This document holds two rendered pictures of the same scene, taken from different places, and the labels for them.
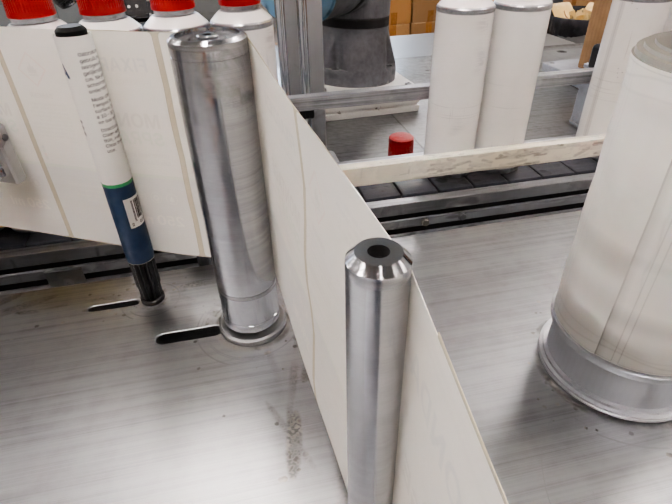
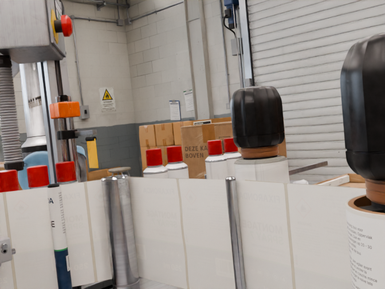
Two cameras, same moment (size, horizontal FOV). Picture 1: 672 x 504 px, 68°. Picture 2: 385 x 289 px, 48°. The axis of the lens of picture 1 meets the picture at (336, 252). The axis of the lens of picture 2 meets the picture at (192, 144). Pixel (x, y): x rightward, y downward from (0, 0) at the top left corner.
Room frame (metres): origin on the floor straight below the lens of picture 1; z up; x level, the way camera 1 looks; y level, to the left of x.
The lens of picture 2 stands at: (-0.33, 0.28, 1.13)
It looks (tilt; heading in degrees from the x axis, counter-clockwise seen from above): 3 degrees down; 328
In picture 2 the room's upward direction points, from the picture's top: 6 degrees counter-clockwise
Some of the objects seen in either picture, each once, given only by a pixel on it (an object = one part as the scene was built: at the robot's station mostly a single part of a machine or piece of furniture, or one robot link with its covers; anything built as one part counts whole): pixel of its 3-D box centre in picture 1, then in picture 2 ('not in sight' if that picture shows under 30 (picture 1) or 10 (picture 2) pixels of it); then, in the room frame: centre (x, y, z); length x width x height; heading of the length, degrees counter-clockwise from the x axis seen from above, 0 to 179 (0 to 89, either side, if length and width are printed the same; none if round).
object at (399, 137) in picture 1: (400, 147); not in sight; (0.62, -0.09, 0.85); 0.03 x 0.03 x 0.03
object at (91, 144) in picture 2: not in sight; (92, 152); (0.47, 0.01, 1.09); 0.03 x 0.01 x 0.06; 12
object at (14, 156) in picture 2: not in sight; (8, 114); (0.53, 0.14, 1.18); 0.04 x 0.04 x 0.21
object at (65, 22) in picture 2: not in sight; (63, 26); (0.46, 0.05, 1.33); 0.04 x 0.03 x 0.04; 157
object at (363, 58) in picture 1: (352, 45); not in sight; (0.88, -0.04, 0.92); 0.15 x 0.15 x 0.10
